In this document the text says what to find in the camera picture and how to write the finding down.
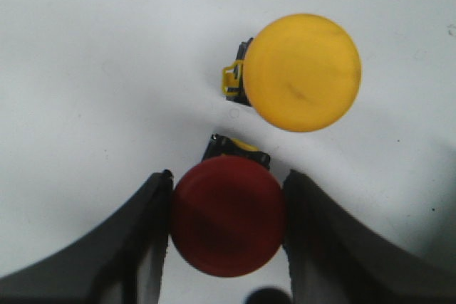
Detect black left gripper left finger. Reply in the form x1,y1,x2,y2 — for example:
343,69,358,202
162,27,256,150
1,169,173,303

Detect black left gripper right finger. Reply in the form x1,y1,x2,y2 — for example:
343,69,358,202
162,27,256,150
283,170,455,303

